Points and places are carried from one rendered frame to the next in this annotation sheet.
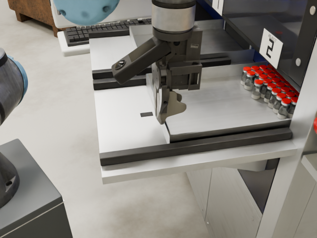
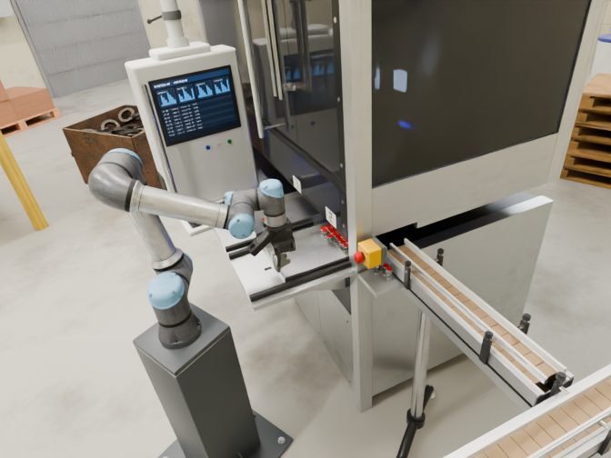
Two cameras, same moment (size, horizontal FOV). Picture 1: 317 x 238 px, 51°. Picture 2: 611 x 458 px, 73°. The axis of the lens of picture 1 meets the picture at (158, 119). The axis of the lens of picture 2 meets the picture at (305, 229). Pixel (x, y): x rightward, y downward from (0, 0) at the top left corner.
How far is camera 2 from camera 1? 0.84 m
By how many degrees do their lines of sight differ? 8
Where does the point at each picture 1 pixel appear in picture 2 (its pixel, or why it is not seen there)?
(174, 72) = (281, 244)
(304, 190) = (366, 293)
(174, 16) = (276, 220)
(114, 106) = (246, 267)
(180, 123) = (289, 269)
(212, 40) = (298, 207)
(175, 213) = (297, 343)
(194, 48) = (288, 231)
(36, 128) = not seen: hidden behind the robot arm
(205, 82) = (299, 241)
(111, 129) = (250, 282)
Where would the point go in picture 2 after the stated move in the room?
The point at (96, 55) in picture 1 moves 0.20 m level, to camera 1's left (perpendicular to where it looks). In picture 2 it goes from (222, 233) to (176, 243)
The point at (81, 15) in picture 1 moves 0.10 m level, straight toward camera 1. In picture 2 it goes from (242, 235) to (253, 253)
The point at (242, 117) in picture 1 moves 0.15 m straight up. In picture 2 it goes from (324, 259) to (321, 226)
